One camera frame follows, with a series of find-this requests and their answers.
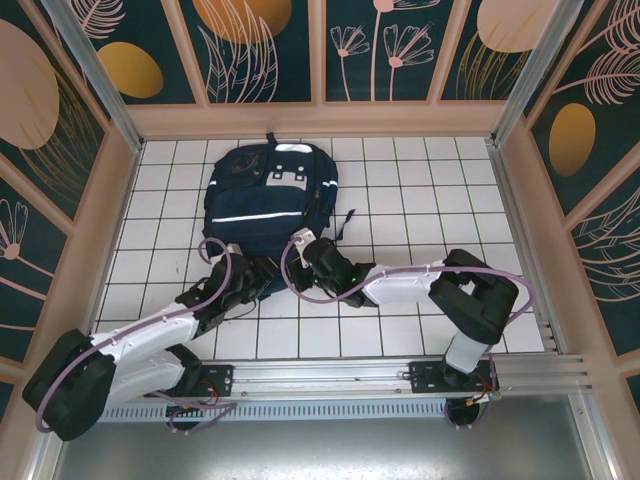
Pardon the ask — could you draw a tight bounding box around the navy blue backpack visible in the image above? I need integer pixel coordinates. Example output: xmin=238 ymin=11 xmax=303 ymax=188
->
xmin=202 ymin=132 xmax=359 ymax=301

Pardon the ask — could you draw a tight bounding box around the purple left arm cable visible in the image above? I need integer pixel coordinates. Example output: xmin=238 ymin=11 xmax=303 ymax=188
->
xmin=35 ymin=237 xmax=239 ymax=435

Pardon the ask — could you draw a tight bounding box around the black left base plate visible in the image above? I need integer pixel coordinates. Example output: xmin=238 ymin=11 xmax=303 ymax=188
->
xmin=184 ymin=363 xmax=235 ymax=399

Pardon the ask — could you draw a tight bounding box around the grey slotted cable duct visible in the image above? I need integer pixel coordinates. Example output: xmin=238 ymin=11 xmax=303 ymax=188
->
xmin=99 ymin=403 xmax=451 ymax=421

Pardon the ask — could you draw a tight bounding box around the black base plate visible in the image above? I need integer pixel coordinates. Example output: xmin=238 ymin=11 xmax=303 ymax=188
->
xmin=408 ymin=360 xmax=501 ymax=396
xmin=184 ymin=363 xmax=235 ymax=399

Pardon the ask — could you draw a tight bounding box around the aluminium frame post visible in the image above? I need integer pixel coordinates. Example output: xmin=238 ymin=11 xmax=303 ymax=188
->
xmin=489 ymin=0 xmax=586 ymax=146
xmin=39 ymin=0 xmax=146 ymax=154

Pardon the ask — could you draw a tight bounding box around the left power connector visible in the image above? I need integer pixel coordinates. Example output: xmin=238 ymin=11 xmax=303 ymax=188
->
xmin=167 ymin=399 xmax=211 ymax=416

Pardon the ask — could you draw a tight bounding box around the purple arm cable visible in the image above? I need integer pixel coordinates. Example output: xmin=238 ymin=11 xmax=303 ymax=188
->
xmin=35 ymin=237 xmax=239 ymax=435
xmin=280 ymin=234 xmax=532 ymax=431

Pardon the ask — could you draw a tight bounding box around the aluminium mounting rail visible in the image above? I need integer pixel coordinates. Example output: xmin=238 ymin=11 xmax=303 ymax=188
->
xmin=47 ymin=354 xmax=594 ymax=401

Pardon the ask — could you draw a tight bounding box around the aluminium side rail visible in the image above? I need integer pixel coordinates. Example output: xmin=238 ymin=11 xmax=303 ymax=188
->
xmin=487 ymin=142 xmax=569 ymax=354

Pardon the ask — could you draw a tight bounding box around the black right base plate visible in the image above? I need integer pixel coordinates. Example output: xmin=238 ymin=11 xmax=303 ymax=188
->
xmin=408 ymin=360 xmax=501 ymax=396

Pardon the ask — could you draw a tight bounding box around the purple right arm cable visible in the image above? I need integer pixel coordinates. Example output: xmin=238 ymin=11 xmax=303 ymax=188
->
xmin=280 ymin=234 xmax=532 ymax=431

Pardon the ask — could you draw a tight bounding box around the grey metal sheet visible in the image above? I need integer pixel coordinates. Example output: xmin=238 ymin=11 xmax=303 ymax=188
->
xmin=29 ymin=394 xmax=616 ymax=480

